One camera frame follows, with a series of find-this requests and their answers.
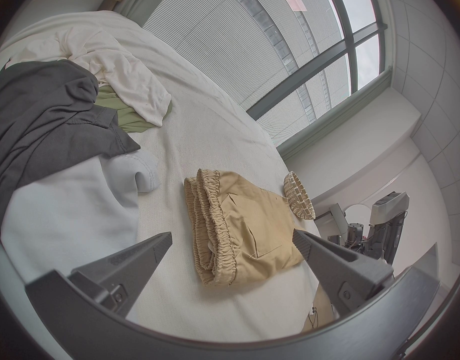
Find white garment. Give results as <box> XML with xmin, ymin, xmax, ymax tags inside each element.
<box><xmin>5</xmin><ymin>26</ymin><xmax>172</xmax><ymax>127</ymax></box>

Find pale blue garment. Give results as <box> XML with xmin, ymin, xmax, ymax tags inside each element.
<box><xmin>0</xmin><ymin>151</ymin><xmax>160</xmax><ymax>282</ymax></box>

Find bed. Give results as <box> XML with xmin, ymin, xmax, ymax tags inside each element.
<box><xmin>0</xmin><ymin>0</ymin><xmax>339</xmax><ymax>342</ymax></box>

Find green garment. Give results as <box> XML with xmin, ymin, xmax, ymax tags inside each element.
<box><xmin>95</xmin><ymin>85</ymin><xmax>173</xmax><ymax>134</ymax></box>

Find round woven basket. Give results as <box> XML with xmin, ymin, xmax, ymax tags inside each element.
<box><xmin>283</xmin><ymin>171</ymin><xmax>317</xmax><ymax>221</ymax></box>

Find tan shorts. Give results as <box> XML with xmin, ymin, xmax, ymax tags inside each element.
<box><xmin>184</xmin><ymin>168</ymin><xmax>303</xmax><ymax>287</ymax></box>

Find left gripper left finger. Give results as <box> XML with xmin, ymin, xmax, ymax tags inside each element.
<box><xmin>69</xmin><ymin>232</ymin><xmax>173</xmax><ymax>316</ymax></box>

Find grey small table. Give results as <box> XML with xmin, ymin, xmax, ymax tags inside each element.
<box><xmin>315</xmin><ymin>203</ymin><xmax>347</xmax><ymax>238</ymax></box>

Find black T-shirt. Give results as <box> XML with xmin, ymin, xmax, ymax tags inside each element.
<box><xmin>0</xmin><ymin>60</ymin><xmax>141</xmax><ymax>245</ymax></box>

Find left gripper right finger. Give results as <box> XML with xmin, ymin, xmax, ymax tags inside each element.
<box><xmin>293</xmin><ymin>229</ymin><xmax>395</xmax><ymax>316</ymax></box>

